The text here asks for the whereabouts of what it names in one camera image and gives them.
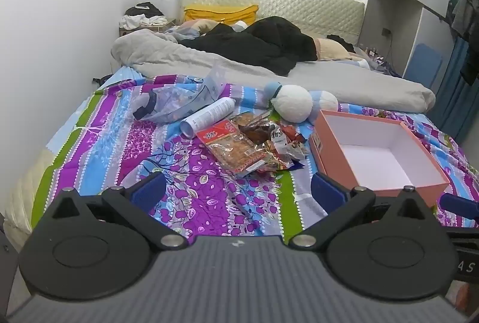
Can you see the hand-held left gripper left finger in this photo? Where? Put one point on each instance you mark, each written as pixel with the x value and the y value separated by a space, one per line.
pixel 149 190

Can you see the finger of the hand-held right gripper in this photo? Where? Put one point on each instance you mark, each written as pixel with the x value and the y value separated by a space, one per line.
pixel 460 207

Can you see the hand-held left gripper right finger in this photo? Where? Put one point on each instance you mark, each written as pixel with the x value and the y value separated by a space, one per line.
pixel 327 192

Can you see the pink cardboard box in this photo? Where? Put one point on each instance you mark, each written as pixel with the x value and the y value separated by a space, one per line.
pixel 329 154

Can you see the silver snack packet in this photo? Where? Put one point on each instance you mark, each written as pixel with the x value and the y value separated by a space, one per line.
pixel 278 138

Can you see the brown snack packet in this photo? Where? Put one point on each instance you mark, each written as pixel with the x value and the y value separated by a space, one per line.
pixel 258 132

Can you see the large red-orange snack packet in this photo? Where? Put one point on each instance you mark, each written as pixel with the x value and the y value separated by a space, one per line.
pixel 232 147

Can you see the small red snack packet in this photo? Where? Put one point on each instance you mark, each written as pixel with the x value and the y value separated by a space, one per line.
pixel 295 134

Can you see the clear plastic bag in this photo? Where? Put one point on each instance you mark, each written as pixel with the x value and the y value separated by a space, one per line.
pixel 168 102

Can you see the white spray bottle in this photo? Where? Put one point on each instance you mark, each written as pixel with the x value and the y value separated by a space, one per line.
pixel 207 117

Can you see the white and blue plush toy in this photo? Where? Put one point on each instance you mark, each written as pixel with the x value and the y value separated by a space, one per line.
pixel 295 102

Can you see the blue curtain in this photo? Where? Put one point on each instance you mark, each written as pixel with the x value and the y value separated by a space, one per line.
pixel 452 106

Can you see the clear packet with brown pieces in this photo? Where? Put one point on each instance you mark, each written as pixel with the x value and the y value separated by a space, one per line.
pixel 245 120

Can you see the grey duvet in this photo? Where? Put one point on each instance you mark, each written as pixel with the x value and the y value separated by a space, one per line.
pixel 355 83

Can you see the cream mattress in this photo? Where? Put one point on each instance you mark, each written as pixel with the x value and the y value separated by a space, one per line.
pixel 22 196

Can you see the beige pillow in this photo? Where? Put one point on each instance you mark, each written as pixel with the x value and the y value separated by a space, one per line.
pixel 331 48

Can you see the row of small bottles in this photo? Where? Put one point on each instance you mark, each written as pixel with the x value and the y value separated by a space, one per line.
pixel 372 54

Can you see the blue board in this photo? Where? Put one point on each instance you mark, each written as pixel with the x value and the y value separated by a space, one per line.
pixel 423 65

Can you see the black garment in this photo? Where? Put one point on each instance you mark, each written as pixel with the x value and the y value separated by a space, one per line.
pixel 342 40

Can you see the brown nightstand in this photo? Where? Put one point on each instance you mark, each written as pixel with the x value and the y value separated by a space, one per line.
pixel 124 32

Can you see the black coat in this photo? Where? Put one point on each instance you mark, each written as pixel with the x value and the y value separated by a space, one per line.
pixel 254 42

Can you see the pastel printed pillow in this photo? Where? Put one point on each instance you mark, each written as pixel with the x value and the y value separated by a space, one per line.
pixel 192 27

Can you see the pile of clothes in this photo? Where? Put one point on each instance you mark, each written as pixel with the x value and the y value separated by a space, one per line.
pixel 144 14

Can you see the hanging dark clothes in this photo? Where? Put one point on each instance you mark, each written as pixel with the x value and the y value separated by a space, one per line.
pixel 467 20

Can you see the cream quilted headboard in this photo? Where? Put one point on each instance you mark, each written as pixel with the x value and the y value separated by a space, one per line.
pixel 299 5

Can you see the yellow pillow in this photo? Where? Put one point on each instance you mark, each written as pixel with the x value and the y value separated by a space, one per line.
pixel 217 13

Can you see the dark wall socket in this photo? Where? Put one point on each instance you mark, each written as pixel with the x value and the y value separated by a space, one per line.
pixel 386 32

